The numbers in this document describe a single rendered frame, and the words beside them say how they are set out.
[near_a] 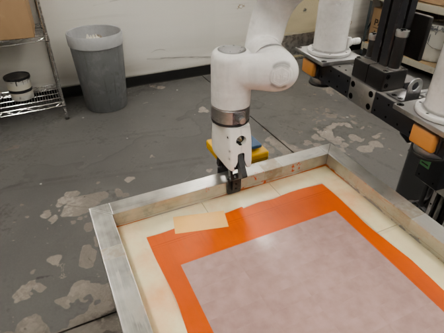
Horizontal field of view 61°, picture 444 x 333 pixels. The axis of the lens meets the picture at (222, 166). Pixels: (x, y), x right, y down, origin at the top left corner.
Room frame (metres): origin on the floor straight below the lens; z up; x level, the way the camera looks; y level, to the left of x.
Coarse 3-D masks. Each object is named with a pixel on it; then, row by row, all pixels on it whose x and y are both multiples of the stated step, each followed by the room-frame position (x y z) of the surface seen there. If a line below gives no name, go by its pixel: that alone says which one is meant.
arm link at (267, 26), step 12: (264, 0) 0.72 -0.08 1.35; (276, 0) 0.71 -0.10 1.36; (288, 0) 0.71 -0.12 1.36; (300, 0) 0.71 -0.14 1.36; (252, 12) 0.74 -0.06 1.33; (264, 12) 0.73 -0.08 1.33; (276, 12) 0.73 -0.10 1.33; (288, 12) 0.74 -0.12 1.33; (252, 24) 0.74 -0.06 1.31; (264, 24) 0.74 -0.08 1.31; (276, 24) 0.74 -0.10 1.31; (252, 36) 0.74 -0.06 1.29; (264, 36) 0.73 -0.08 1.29; (276, 36) 0.74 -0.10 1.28; (252, 48) 0.70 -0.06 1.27
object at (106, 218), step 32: (288, 160) 0.73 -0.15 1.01; (320, 160) 0.75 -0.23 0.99; (352, 160) 0.73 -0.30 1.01; (160, 192) 0.61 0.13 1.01; (192, 192) 0.61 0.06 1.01; (224, 192) 0.64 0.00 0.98; (384, 192) 0.61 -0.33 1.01; (96, 224) 0.52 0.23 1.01; (416, 224) 0.52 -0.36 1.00; (128, 288) 0.38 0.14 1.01; (128, 320) 0.32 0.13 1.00
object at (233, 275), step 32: (160, 256) 0.47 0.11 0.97; (192, 256) 0.47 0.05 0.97; (224, 256) 0.47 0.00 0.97; (256, 256) 0.47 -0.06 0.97; (192, 288) 0.40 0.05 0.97; (224, 288) 0.40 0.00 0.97; (256, 288) 0.40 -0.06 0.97; (288, 288) 0.40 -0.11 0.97; (192, 320) 0.34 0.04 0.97; (224, 320) 0.34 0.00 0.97; (256, 320) 0.35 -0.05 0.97; (288, 320) 0.35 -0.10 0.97; (320, 320) 0.35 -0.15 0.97
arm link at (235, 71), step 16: (224, 48) 0.66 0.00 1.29; (240, 48) 0.66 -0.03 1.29; (272, 48) 0.66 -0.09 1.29; (224, 64) 0.63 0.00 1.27; (240, 64) 0.63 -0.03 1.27; (256, 64) 0.63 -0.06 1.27; (272, 64) 0.63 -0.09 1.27; (288, 64) 0.63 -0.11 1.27; (224, 80) 0.63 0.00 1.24; (240, 80) 0.63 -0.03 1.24; (256, 80) 0.63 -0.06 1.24; (272, 80) 0.62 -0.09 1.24; (288, 80) 0.62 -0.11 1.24; (224, 96) 0.63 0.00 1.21; (240, 96) 0.63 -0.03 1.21
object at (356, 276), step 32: (320, 192) 0.66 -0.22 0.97; (256, 224) 0.56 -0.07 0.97; (288, 224) 0.56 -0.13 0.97; (320, 224) 0.56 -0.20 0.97; (352, 224) 0.56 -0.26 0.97; (288, 256) 0.47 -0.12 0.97; (320, 256) 0.47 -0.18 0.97; (352, 256) 0.47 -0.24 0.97; (384, 256) 0.47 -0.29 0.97; (320, 288) 0.40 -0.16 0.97; (352, 288) 0.40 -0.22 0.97; (384, 288) 0.41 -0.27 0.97; (416, 288) 0.41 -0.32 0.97; (352, 320) 0.35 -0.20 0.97; (384, 320) 0.35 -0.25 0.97; (416, 320) 0.35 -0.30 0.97
